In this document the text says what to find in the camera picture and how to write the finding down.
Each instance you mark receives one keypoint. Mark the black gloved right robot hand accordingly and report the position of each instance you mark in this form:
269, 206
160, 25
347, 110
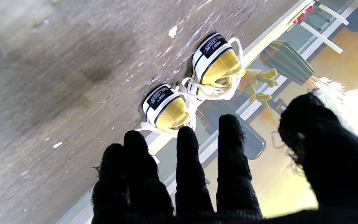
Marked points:
337, 168

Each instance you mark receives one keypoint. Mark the long white spread shoelace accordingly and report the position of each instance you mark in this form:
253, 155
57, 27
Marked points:
238, 53

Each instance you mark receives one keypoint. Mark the white pampas grass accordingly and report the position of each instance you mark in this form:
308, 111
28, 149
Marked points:
350, 102

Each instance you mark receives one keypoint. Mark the dark ribbed vase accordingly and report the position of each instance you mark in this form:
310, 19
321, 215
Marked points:
287, 60

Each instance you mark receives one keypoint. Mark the long white slanted slat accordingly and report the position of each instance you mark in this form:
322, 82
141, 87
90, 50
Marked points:
322, 37

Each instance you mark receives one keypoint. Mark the short white slanted slat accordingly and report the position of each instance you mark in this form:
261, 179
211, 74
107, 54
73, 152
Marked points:
334, 14

